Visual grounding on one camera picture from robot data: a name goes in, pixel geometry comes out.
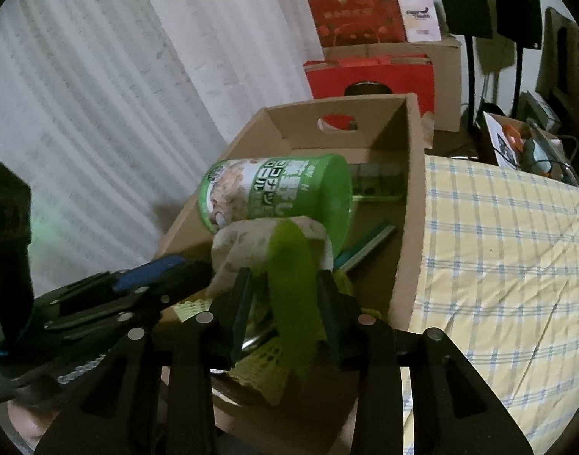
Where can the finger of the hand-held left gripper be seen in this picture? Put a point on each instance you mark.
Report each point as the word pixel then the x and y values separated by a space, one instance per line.
pixel 149 269
pixel 190 277

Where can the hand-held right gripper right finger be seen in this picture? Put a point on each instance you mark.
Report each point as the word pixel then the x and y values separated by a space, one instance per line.
pixel 332 322

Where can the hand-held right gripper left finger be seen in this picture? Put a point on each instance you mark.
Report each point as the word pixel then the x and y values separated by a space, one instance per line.
pixel 237 313

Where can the cream printed cloth bag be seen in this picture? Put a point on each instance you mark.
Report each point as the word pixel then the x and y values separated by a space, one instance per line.
pixel 242 241

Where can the green squeegee with teal blade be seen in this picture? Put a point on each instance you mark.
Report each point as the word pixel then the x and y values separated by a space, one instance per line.
pixel 370 244

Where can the green snack canister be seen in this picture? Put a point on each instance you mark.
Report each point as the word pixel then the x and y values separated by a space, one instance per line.
pixel 251 189

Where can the person's left hand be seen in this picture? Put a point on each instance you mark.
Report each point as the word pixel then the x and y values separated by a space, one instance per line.
pixel 28 429

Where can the white curtain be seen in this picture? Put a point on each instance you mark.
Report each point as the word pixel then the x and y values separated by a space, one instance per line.
pixel 104 104

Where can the yellow checked tablecloth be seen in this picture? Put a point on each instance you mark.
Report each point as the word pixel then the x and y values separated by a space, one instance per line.
pixel 498 270

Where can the low cardboard box with papers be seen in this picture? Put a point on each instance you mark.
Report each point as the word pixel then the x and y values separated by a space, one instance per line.
pixel 498 137

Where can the red gift box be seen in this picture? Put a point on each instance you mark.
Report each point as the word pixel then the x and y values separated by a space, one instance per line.
pixel 412 80
pixel 355 9

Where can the orange tool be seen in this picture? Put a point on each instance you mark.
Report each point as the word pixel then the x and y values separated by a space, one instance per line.
pixel 512 135

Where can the large closed cardboard box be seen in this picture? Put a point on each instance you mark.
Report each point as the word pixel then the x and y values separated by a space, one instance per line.
pixel 445 85

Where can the grey-blue bundle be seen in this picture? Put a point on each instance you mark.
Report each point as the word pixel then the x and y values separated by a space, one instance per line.
pixel 540 154

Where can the grey device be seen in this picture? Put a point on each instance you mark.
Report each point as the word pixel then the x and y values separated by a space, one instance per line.
pixel 540 106

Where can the red gift box upper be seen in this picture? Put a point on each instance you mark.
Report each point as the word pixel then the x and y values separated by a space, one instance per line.
pixel 355 9

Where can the white pink tissue pack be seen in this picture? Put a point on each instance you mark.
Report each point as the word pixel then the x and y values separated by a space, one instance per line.
pixel 419 12

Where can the black speaker on stand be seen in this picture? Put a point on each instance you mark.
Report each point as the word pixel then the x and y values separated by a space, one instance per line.
pixel 517 9
pixel 462 2

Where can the brown sofa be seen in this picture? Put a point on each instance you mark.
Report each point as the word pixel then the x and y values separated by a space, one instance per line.
pixel 569 57

